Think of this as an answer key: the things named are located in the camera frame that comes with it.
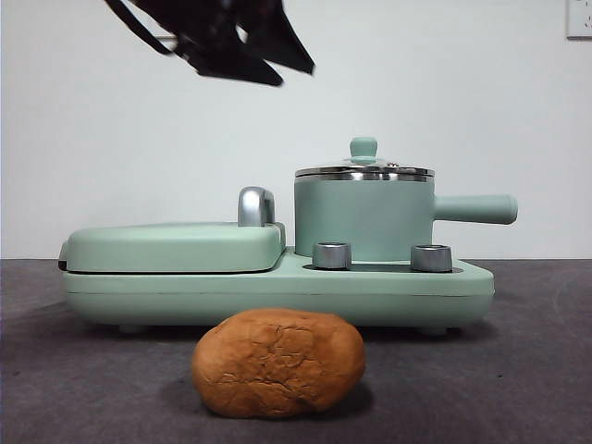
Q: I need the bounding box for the glass pot lid green knob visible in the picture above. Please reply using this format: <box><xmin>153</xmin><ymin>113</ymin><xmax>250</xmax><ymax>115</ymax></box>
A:
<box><xmin>294</xmin><ymin>136</ymin><xmax>436</xmax><ymax>182</ymax></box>

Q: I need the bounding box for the brown potato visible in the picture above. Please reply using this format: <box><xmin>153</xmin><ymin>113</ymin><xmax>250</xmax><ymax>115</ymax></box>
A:
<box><xmin>191</xmin><ymin>308</ymin><xmax>366</xmax><ymax>420</ymax></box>

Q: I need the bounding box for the green griddle cover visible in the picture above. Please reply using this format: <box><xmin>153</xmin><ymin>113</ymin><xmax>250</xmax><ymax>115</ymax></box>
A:
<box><xmin>58</xmin><ymin>221</ymin><xmax>288</xmax><ymax>275</ymax></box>

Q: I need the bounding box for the silver control knob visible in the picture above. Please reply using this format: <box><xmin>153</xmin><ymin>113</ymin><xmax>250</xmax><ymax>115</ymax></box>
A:
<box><xmin>410</xmin><ymin>243</ymin><xmax>453</xmax><ymax>274</ymax></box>
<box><xmin>312</xmin><ymin>240</ymin><xmax>353</xmax><ymax>270</ymax></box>

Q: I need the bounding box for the green breakfast machine base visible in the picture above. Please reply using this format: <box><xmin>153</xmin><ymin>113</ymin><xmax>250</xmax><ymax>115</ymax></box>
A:
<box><xmin>61</xmin><ymin>246</ymin><xmax>496</xmax><ymax>336</ymax></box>

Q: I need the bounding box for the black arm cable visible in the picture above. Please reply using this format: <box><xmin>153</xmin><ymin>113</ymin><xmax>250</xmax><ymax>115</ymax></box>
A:
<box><xmin>104</xmin><ymin>0</ymin><xmax>180</xmax><ymax>58</ymax></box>

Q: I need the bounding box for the chrome griddle cover handle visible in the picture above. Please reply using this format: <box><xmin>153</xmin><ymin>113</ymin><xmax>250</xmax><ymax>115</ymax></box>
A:
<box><xmin>237</xmin><ymin>186</ymin><xmax>278</xmax><ymax>228</ymax></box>

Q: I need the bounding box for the green pot with handle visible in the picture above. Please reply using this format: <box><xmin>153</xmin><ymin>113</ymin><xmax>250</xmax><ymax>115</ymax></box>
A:
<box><xmin>293</xmin><ymin>166</ymin><xmax>519</xmax><ymax>261</ymax></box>

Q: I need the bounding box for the white wall socket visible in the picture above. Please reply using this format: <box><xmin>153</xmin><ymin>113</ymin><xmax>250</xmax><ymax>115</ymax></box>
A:
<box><xmin>565</xmin><ymin>0</ymin><xmax>592</xmax><ymax>41</ymax></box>

